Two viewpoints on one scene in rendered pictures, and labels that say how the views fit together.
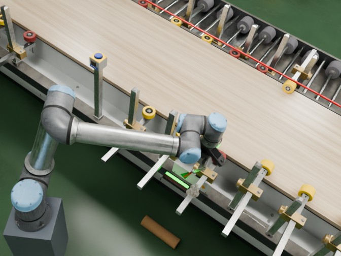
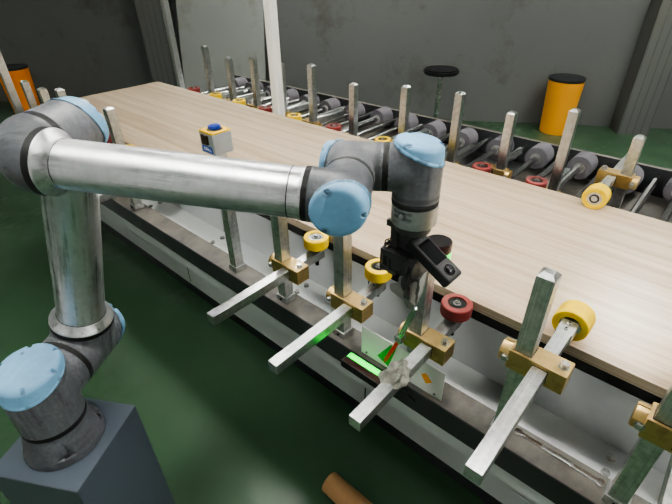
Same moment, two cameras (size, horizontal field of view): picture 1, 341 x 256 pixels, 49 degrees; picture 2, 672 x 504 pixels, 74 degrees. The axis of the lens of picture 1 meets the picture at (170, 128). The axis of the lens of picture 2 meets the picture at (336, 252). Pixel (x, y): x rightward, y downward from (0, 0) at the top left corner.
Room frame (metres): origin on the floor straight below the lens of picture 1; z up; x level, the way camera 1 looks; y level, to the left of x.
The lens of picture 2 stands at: (0.33, -0.30, 1.65)
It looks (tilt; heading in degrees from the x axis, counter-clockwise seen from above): 34 degrees down; 19
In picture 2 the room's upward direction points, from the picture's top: 1 degrees counter-clockwise
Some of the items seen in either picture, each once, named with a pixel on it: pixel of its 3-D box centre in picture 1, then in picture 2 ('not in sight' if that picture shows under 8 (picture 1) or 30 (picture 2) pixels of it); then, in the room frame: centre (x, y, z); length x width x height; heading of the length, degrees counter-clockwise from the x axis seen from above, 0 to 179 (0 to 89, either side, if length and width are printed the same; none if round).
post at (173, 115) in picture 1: (167, 138); (342, 272); (1.27, 0.00, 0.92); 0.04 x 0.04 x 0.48; 67
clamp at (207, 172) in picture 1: (204, 172); (425, 339); (1.16, -0.25, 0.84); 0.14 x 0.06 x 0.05; 67
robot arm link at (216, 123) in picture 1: (214, 127); (416, 170); (1.10, -0.19, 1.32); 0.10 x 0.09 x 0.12; 100
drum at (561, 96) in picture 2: not in sight; (560, 104); (5.68, -1.05, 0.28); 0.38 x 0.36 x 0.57; 5
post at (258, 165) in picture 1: (243, 188); (521, 363); (1.07, -0.46, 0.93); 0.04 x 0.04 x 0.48; 67
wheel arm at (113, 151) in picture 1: (127, 137); (271, 282); (1.27, 0.23, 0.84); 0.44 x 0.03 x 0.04; 157
